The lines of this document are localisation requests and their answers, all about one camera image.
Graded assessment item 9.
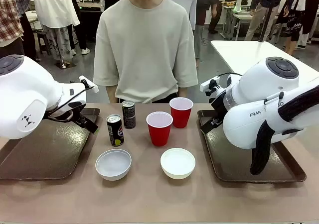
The bystander in plaid shirt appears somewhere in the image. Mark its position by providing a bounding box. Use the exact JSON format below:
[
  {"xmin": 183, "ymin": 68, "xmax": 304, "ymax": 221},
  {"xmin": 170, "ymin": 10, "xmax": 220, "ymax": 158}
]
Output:
[{"xmin": 0, "ymin": 0, "xmax": 25, "ymax": 58}]

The person's left forearm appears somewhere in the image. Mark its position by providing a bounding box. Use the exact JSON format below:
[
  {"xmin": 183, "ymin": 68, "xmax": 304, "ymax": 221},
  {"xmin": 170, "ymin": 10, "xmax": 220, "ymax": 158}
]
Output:
[{"xmin": 177, "ymin": 85, "xmax": 188, "ymax": 103}]

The white table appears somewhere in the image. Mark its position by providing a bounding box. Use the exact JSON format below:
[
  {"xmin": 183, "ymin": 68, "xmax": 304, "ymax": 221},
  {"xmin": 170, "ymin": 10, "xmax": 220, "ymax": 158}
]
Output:
[{"xmin": 210, "ymin": 40, "xmax": 319, "ymax": 80}]

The brown plastic serving tray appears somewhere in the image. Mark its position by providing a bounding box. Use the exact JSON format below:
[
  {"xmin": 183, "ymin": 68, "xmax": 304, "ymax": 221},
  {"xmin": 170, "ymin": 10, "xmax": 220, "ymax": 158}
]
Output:
[
  {"xmin": 197, "ymin": 109, "xmax": 307, "ymax": 183},
  {"xmin": 0, "ymin": 107, "xmax": 101, "ymax": 181}
]

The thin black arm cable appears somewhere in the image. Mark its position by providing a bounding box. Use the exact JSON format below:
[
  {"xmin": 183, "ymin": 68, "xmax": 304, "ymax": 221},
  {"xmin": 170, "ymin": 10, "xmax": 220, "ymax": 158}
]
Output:
[
  {"xmin": 215, "ymin": 72, "xmax": 244, "ymax": 80},
  {"xmin": 46, "ymin": 86, "xmax": 95, "ymax": 115}
]

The grey background desk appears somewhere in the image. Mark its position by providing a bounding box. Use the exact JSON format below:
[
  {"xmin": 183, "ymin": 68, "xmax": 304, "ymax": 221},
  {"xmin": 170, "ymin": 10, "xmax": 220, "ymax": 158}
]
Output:
[{"xmin": 221, "ymin": 5, "xmax": 253, "ymax": 41}]

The bystander in white blouse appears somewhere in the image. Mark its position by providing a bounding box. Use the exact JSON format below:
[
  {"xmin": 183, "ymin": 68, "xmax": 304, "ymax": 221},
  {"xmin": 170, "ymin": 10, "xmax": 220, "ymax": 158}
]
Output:
[{"xmin": 26, "ymin": 0, "xmax": 81, "ymax": 63}]

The black Pepsi can lime accent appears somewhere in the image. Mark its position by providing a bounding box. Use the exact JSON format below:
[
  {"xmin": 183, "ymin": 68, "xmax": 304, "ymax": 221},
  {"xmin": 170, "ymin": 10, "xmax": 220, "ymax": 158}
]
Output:
[{"xmin": 106, "ymin": 114, "xmax": 125, "ymax": 147}]

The bystander in white top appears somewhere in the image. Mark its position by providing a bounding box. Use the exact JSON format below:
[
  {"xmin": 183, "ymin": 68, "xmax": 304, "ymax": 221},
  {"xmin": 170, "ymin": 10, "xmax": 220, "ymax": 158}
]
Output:
[{"xmin": 163, "ymin": 0, "xmax": 201, "ymax": 68}]

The bystander in khaki trousers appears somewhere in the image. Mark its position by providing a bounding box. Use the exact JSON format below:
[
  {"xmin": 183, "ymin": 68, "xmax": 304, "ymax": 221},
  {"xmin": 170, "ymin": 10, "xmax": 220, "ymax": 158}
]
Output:
[{"xmin": 244, "ymin": 0, "xmax": 290, "ymax": 42}]

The person's right forearm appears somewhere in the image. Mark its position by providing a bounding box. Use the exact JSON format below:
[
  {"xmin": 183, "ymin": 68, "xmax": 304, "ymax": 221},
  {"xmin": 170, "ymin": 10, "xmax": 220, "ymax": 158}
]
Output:
[{"xmin": 105, "ymin": 85, "xmax": 118, "ymax": 104}]

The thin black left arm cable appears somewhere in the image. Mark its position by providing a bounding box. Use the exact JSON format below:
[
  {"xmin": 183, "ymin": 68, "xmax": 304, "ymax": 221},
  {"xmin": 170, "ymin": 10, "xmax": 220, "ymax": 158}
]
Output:
[{"xmin": 46, "ymin": 86, "xmax": 95, "ymax": 115}]

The white plastic bowl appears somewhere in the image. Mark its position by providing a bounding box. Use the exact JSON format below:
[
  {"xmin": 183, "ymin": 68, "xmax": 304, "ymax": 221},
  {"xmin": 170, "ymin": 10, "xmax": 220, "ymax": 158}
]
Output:
[
  {"xmin": 95, "ymin": 148, "xmax": 132, "ymax": 181},
  {"xmin": 160, "ymin": 147, "xmax": 196, "ymax": 180}
]

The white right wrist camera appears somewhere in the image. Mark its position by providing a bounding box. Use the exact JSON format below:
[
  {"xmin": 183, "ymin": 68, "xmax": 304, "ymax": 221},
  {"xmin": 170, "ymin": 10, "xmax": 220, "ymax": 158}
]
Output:
[{"xmin": 200, "ymin": 76, "xmax": 220, "ymax": 93}]

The red plastic cup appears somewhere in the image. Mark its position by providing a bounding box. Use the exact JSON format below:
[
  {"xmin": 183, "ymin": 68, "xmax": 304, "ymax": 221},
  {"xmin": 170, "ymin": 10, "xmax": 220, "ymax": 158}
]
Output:
[
  {"xmin": 169, "ymin": 97, "xmax": 194, "ymax": 129},
  {"xmin": 146, "ymin": 112, "xmax": 173, "ymax": 147}
]

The black can vertical lettering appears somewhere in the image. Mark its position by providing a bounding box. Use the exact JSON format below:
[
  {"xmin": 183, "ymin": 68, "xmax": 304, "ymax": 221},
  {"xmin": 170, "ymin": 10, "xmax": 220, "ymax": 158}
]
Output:
[{"xmin": 121, "ymin": 100, "xmax": 136, "ymax": 129}]

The bystander in dark coat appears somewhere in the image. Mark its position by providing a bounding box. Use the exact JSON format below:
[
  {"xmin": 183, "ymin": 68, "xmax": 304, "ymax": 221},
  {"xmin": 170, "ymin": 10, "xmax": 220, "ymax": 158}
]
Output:
[{"xmin": 299, "ymin": 0, "xmax": 319, "ymax": 46}]

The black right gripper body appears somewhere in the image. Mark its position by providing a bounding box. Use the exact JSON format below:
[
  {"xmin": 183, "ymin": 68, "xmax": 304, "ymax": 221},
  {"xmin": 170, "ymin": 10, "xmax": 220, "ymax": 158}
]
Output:
[{"xmin": 210, "ymin": 99, "xmax": 227, "ymax": 122}]

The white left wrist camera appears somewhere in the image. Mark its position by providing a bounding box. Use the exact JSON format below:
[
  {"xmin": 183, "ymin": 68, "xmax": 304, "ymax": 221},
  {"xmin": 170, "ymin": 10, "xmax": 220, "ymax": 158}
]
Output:
[{"xmin": 79, "ymin": 76, "xmax": 99, "ymax": 94}]

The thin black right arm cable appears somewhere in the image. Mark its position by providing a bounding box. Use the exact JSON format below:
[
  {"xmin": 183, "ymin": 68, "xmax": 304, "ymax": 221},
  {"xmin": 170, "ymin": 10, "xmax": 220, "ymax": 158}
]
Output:
[{"xmin": 215, "ymin": 72, "xmax": 244, "ymax": 80}]

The black vertical pole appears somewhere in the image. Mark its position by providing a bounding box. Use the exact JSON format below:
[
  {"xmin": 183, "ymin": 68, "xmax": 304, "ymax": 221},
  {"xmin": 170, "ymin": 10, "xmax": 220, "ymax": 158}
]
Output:
[{"xmin": 259, "ymin": 0, "xmax": 274, "ymax": 43}]

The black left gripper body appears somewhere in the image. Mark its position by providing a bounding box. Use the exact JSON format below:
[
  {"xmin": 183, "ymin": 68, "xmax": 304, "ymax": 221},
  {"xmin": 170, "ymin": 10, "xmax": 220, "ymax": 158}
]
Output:
[{"xmin": 66, "ymin": 106, "xmax": 87, "ymax": 125}]

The dark stool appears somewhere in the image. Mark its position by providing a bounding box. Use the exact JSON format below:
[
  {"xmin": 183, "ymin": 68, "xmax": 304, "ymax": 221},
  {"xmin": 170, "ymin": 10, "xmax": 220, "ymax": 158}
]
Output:
[{"xmin": 36, "ymin": 31, "xmax": 52, "ymax": 56}]

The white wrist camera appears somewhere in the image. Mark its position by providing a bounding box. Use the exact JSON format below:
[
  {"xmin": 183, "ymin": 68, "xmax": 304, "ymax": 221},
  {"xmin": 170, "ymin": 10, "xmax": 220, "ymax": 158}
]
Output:
[
  {"xmin": 200, "ymin": 76, "xmax": 220, "ymax": 93},
  {"xmin": 79, "ymin": 76, "xmax": 99, "ymax": 94}
]

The bystander with white sneakers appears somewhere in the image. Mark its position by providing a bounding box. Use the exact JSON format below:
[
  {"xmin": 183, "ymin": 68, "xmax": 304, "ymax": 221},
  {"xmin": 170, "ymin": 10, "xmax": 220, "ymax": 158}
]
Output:
[{"xmin": 66, "ymin": 0, "xmax": 91, "ymax": 56}]

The person in beige t-shirt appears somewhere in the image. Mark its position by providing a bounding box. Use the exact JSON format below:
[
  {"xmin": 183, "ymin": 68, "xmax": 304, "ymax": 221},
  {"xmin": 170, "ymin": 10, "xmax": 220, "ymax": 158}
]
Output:
[{"xmin": 93, "ymin": 0, "xmax": 199, "ymax": 104}]

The bystander in printed black shorts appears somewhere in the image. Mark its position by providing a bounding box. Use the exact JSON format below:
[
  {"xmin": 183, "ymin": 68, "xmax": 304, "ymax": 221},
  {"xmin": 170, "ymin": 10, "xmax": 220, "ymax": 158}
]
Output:
[{"xmin": 281, "ymin": 0, "xmax": 314, "ymax": 57}]

